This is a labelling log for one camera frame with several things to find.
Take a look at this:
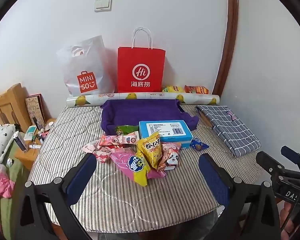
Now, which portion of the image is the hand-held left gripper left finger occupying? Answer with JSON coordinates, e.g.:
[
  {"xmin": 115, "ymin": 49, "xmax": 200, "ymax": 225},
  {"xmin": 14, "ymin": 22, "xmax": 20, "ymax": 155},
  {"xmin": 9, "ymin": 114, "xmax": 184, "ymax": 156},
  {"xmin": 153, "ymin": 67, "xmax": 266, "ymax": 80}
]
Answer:
[{"xmin": 14, "ymin": 152, "xmax": 98, "ymax": 240}]

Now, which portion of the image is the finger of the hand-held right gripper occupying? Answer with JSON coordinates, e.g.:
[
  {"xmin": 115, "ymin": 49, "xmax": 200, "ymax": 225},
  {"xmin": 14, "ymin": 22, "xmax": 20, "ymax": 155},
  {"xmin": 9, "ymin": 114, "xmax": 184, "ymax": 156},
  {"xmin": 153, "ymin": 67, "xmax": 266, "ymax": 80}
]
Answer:
[
  {"xmin": 255, "ymin": 151, "xmax": 285, "ymax": 178},
  {"xmin": 280, "ymin": 145, "xmax": 300, "ymax": 173}
]

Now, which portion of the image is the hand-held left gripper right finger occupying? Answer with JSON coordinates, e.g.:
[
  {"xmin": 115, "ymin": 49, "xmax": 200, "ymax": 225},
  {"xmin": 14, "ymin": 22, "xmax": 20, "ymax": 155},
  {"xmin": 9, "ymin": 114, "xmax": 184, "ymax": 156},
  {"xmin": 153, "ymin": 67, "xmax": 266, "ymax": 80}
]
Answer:
[{"xmin": 198, "ymin": 153, "xmax": 282, "ymax": 240}]

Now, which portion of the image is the small blue snack packet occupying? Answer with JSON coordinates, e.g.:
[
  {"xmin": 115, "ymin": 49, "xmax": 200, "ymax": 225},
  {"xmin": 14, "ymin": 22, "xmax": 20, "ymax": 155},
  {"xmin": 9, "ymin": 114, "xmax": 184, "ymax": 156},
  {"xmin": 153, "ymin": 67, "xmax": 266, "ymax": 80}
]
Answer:
[{"xmin": 189, "ymin": 139, "xmax": 210, "ymax": 152}]

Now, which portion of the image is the long pink snack packet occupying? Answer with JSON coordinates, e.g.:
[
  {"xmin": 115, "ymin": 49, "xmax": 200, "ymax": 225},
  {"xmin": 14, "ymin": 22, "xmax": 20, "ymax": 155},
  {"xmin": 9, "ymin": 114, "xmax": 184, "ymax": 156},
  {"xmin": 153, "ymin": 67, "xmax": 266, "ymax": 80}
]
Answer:
[{"xmin": 99, "ymin": 134, "xmax": 138, "ymax": 147}]

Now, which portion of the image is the pink panda snack packet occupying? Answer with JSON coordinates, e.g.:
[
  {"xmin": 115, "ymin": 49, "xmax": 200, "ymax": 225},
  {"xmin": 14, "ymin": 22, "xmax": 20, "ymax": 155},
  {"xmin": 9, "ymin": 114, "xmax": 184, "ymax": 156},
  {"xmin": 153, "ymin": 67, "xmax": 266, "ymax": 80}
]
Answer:
[{"xmin": 157, "ymin": 142, "xmax": 182, "ymax": 172}]

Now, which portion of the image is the pink yellow snack bag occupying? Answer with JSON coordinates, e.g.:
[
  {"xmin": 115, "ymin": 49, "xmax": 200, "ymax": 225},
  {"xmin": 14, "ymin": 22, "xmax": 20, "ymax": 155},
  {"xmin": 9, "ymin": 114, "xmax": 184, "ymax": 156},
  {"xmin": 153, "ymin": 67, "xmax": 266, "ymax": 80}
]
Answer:
[{"xmin": 109, "ymin": 151, "xmax": 165, "ymax": 187}]

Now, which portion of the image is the green snack packet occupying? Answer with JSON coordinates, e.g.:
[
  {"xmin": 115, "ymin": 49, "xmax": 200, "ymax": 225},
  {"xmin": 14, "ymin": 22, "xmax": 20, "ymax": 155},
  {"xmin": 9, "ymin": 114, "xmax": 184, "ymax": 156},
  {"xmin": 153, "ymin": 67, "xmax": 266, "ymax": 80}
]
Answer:
[{"xmin": 115, "ymin": 124, "xmax": 139, "ymax": 137}]

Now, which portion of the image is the yellow snack packet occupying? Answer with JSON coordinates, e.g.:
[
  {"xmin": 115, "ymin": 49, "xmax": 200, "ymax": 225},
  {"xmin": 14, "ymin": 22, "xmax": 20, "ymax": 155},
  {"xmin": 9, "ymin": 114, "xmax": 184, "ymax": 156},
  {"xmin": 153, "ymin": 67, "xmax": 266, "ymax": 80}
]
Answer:
[{"xmin": 136, "ymin": 132, "xmax": 163, "ymax": 168}]

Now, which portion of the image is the purple cloth basket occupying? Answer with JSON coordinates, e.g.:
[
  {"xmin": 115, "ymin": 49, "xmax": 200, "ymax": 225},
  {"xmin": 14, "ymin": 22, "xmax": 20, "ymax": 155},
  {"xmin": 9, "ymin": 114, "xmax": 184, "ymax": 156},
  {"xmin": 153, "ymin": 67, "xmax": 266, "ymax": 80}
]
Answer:
[{"xmin": 101, "ymin": 99, "xmax": 199, "ymax": 137}]

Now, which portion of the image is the person's right hand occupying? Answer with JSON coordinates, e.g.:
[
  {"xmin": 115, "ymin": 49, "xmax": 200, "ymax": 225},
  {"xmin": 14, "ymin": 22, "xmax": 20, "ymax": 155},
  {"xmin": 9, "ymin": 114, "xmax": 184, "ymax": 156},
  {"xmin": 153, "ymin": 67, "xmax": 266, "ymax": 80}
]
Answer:
[{"xmin": 280, "ymin": 200, "xmax": 297, "ymax": 238}]

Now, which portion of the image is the striped bed quilt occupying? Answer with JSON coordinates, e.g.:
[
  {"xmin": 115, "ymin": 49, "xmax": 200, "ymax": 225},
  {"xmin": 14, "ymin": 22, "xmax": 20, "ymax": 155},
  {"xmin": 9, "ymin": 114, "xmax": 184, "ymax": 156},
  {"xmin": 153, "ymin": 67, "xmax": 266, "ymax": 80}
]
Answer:
[{"xmin": 27, "ymin": 104, "xmax": 270, "ymax": 233}]

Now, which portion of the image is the grey checked folded cloth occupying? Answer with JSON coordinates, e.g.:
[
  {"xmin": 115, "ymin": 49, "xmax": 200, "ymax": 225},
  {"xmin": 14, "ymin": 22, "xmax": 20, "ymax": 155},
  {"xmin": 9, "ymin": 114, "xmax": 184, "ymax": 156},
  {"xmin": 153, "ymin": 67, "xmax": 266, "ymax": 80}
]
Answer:
[{"xmin": 195, "ymin": 105, "xmax": 262, "ymax": 158}]

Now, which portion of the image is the wooden nightstand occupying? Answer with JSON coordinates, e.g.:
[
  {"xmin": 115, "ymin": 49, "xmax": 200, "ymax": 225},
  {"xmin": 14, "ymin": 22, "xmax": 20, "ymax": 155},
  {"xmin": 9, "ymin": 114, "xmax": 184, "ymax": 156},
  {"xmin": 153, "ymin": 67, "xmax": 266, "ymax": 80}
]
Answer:
[{"xmin": 15, "ymin": 119, "xmax": 57, "ymax": 170}]

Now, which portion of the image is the white green box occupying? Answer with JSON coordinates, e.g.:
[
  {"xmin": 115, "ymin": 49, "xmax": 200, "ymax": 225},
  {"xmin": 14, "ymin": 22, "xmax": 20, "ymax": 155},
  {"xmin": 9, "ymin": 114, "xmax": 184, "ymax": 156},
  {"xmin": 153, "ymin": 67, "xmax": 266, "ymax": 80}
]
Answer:
[{"xmin": 24, "ymin": 126, "xmax": 38, "ymax": 141}]

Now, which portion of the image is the blue tissue pack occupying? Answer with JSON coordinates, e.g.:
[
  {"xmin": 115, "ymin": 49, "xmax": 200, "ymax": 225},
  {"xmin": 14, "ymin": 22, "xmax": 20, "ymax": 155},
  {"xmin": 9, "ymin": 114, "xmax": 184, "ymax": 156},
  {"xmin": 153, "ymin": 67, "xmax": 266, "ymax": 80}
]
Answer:
[{"xmin": 138, "ymin": 120, "xmax": 193, "ymax": 150}]

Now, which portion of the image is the dark blue box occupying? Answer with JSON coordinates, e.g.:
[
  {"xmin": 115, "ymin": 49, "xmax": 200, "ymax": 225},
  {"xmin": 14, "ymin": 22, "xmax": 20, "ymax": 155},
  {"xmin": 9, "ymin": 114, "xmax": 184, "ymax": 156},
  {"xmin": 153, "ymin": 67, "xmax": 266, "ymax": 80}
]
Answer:
[{"xmin": 13, "ymin": 131, "xmax": 28, "ymax": 152}]

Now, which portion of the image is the patterned book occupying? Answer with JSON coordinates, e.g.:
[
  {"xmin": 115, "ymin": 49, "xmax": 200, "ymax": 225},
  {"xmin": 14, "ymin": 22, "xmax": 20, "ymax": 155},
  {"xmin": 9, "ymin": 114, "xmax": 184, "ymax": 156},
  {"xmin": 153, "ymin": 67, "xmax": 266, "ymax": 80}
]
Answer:
[{"xmin": 25, "ymin": 94, "xmax": 47, "ymax": 130}]

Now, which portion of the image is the pink printed blanket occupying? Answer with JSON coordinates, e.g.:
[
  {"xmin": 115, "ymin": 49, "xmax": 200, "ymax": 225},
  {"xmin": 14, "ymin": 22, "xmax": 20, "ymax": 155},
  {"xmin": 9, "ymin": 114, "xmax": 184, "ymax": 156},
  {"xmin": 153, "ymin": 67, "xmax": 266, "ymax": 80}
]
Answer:
[{"xmin": 0, "ymin": 165, "xmax": 15, "ymax": 198}]

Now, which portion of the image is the white black-spotted pillow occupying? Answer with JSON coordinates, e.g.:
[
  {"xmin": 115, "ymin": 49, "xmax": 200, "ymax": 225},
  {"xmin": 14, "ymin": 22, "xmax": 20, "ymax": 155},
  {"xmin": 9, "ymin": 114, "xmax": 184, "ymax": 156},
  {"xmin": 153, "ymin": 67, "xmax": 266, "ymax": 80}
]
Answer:
[{"xmin": 0, "ymin": 124, "xmax": 17, "ymax": 164}]

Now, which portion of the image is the orange chip bag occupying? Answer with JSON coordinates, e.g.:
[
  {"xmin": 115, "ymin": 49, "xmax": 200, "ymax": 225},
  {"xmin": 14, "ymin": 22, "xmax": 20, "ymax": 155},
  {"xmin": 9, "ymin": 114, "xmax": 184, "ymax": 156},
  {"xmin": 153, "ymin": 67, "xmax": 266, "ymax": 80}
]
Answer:
[{"xmin": 184, "ymin": 85, "xmax": 209, "ymax": 95}]

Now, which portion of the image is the green bed sheet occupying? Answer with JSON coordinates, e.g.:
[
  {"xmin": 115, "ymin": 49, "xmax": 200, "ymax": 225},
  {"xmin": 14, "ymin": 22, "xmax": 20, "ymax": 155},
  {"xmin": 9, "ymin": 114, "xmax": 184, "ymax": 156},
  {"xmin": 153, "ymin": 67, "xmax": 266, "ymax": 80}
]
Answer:
[{"xmin": 0, "ymin": 140, "xmax": 30, "ymax": 240}]

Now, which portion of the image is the yellow chip bag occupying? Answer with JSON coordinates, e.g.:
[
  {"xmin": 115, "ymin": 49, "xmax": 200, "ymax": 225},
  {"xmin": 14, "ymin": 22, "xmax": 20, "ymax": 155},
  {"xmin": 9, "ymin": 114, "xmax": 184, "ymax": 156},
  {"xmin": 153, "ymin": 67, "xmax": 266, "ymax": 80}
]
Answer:
[{"xmin": 161, "ymin": 85, "xmax": 186, "ymax": 93}]

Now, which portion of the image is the fruit-print paper roll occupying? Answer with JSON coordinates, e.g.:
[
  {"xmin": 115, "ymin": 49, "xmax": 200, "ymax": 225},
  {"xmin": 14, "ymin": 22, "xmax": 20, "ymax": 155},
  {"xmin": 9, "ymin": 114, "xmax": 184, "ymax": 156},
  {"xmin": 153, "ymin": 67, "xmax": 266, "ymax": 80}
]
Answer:
[{"xmin": 66, "ymin": 92, "xmax": 220, "ymax": 107}]

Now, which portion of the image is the wooden headboard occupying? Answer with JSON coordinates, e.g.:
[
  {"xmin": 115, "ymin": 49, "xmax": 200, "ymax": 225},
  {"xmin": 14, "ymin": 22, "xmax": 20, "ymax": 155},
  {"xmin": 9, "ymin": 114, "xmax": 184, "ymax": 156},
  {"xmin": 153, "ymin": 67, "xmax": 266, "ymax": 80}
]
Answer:
[{"xmin": 0, "ymin": 83, "xmax": 33, "ymax": 133}]

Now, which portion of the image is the white plastic shopping bag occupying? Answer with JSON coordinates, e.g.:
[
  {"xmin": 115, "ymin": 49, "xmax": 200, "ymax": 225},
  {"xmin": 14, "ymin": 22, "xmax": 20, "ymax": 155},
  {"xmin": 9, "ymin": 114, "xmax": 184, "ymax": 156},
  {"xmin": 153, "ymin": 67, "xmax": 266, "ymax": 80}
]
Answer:
[{"xmin": 56, "ymin": 35, "xmax": 115, "ymax": 96}]

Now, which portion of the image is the red paper bag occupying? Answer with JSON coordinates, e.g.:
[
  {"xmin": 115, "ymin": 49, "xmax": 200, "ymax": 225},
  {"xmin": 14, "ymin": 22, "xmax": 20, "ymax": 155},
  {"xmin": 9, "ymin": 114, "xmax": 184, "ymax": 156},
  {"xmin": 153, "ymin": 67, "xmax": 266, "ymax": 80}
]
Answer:
[{"xmin": 117, "ymin": 27, "xmax": 166, "ymax": 93}]

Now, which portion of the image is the brown wooden door frame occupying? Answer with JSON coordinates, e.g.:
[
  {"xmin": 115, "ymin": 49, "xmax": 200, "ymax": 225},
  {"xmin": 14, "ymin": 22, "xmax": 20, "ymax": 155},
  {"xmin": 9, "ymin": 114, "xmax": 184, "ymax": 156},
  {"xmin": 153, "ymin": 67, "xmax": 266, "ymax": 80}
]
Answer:
[{"xmin": 212, "ymin": 0, "xmax": 238, "ymax": 98}]

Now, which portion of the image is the white light switch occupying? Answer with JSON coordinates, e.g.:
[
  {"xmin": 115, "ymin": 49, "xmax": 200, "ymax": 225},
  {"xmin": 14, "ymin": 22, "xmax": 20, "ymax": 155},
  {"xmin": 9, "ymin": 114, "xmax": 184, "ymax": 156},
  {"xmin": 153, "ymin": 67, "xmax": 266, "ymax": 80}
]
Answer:
[{"xmin": 94, "ymin": 0, "xmax": 112, "ymax": 13}]

